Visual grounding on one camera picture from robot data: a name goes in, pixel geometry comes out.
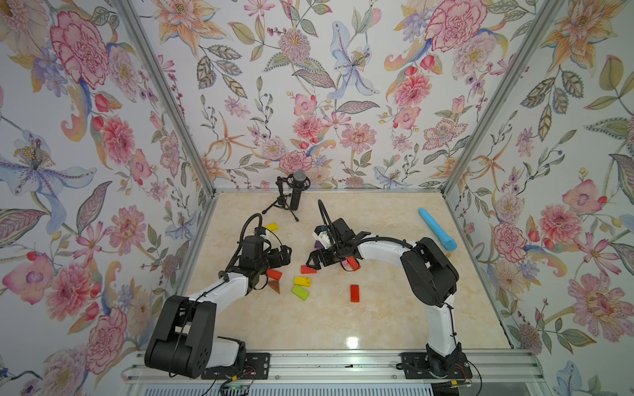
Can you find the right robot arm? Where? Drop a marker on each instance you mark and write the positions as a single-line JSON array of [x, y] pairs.
[[431, 276]]

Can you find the red block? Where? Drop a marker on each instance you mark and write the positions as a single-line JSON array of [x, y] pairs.
[[354, 293], [274, 274], [307, 270], [351, 264]]

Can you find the yellow block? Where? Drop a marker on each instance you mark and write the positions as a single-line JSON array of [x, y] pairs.
[[272, 227], [302, 281]]

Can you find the brown triangle block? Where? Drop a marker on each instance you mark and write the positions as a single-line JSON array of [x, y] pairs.
[[274, 285]]

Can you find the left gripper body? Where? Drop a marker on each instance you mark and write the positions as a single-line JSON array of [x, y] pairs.
[[270, 260]]

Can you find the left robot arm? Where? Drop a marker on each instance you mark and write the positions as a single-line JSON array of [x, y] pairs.
[[184, 343]]

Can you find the lime green block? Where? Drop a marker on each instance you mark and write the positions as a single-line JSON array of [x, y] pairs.
[[300, 292]]

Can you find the red block front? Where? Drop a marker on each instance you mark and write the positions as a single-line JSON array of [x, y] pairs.
[[354, 293]]

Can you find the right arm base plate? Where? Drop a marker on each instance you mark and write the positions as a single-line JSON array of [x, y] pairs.
[[421, 365]]

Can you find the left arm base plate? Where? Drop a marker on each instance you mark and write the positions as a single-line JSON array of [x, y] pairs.
[[250, 366]]

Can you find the light blue cylinder toy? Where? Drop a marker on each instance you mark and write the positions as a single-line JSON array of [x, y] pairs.
[[445, 239]]

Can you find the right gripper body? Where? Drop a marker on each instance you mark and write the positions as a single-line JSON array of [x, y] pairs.
[[330, 256]]

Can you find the aluminium front rail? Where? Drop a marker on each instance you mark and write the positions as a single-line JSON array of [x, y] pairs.
[[489, 367]]

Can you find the black microphone on tripod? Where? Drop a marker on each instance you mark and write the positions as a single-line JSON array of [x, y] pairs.
[[290, 190]]

